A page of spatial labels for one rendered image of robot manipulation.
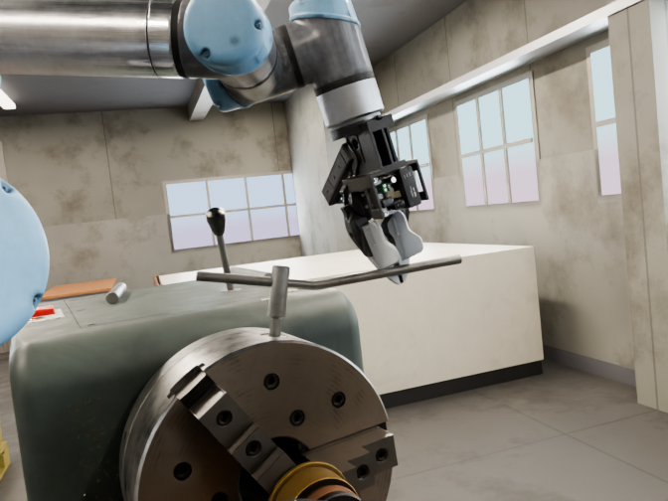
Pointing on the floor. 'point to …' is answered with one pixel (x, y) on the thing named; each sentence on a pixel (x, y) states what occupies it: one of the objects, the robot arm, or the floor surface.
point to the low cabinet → (434, 317)
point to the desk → (78, 290)
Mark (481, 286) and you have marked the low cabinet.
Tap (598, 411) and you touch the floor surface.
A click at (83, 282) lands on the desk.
